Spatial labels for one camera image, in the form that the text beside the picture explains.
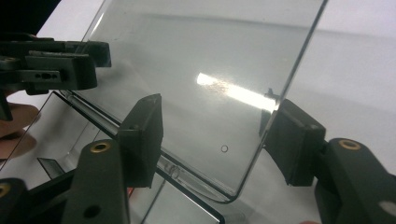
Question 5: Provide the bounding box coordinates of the clear plastic compartment box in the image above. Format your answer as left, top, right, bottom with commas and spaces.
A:
0, 0, 330, 224

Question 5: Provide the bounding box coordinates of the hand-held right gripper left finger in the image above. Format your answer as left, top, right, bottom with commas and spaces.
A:
62, 92, 164, 224

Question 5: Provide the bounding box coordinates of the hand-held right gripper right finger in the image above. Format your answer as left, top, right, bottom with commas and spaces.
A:
260, 98, 396, 224

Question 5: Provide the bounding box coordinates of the white table cover sheet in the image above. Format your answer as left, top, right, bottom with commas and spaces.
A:
6, 0, 396, 224

